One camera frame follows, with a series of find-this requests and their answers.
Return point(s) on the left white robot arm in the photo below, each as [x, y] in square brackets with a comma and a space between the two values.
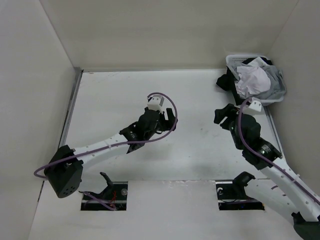
[66, 169]

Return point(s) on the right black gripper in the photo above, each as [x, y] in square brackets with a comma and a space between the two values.
[229, 109]

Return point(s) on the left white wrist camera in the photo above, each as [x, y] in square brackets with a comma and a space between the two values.
[155, 103]

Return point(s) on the black tank top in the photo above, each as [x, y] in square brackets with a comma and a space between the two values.
[227, 80]

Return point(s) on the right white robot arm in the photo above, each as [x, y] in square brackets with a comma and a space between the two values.
[290, 197]

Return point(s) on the white garment in basket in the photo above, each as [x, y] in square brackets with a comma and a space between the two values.
[258, 62]

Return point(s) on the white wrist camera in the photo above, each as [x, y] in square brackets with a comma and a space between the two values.
[155, 103]
[253, 106]

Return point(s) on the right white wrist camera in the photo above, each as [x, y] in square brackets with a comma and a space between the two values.
[253, 106]

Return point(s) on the white tank top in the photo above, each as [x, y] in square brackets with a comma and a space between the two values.
[252, 81]

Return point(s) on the white plastic laundry basket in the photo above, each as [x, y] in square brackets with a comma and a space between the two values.
[233, 67]

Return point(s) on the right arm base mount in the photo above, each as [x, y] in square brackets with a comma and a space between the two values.
[231, 194]

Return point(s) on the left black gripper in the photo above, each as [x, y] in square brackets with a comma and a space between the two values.
[171, 119]

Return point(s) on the grey tank top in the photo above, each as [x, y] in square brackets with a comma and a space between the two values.
[277, 86]

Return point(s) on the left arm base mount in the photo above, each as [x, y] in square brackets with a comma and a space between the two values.
[112, 198]

